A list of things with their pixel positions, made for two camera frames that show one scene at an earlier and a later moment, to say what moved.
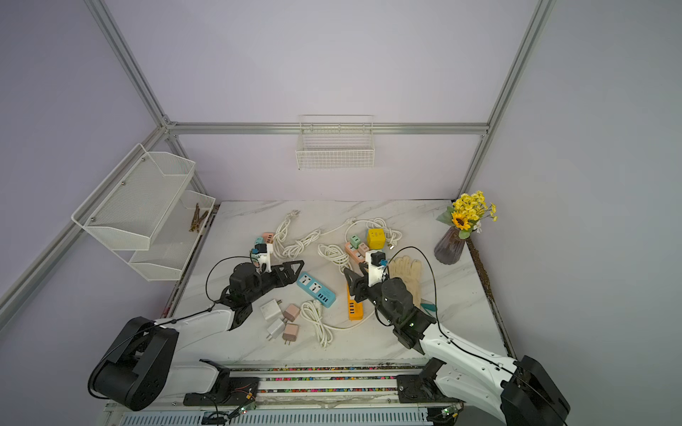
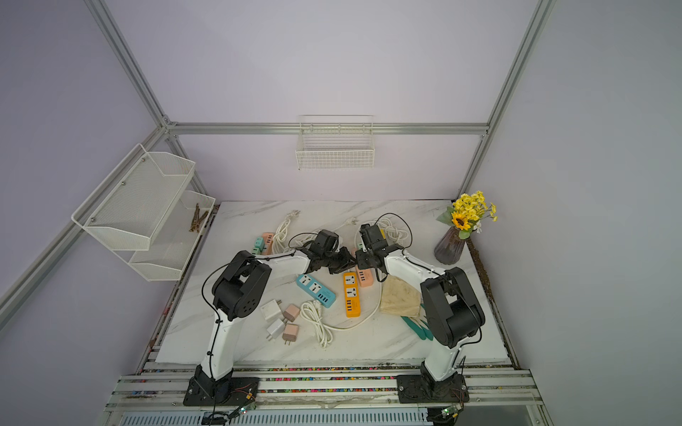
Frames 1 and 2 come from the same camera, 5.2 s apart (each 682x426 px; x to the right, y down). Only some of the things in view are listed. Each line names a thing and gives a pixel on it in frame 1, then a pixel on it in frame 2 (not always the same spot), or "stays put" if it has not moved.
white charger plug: x=271 y=308 stays put
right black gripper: x=360 y=284 -> x=360 y=260
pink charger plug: x=291 y=311 stays put
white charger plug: x=275 y=329 stays put
